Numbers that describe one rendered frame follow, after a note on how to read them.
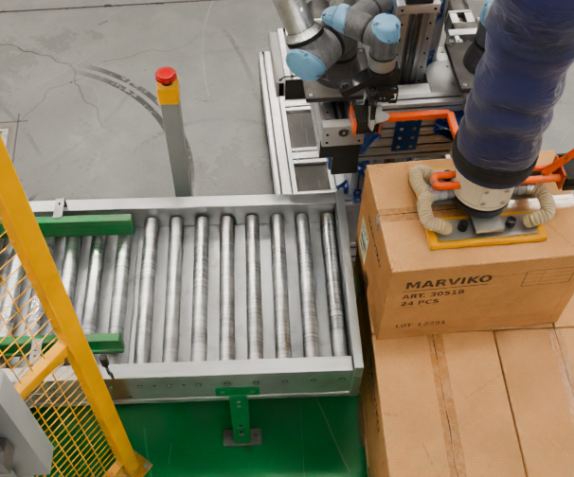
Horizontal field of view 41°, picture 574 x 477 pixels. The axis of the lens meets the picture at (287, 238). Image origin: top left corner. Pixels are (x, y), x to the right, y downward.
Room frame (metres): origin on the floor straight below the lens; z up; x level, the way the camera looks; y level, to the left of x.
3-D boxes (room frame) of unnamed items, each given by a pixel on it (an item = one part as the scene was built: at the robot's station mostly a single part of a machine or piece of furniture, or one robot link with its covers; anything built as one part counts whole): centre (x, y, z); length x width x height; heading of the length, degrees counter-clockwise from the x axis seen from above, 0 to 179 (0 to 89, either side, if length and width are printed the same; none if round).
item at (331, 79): (1.87, -0.15, 1.09); 0.15 x 0.15 x 0.10
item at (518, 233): (1.31, -0.57, 0.97); 0.34 x 0.10 x 0.05; 97
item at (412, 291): (1.41, -0.56, 0.74); 0.60 x 0.40 x 0.40; 98
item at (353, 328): (1.39, -0.21, 0.58); 0.70 x 0.03 x 0.06; 4
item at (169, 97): (1.85, 0.40, 0.50); 0.07 x 0.07 x 1.00; 4
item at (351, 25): (1.71, -0.18, 1.38); 0.11 x 0.11 x 0.08; 54
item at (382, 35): (1.64, -0.25, 1.38); 0.09 x 0.08 x 0.11; 54
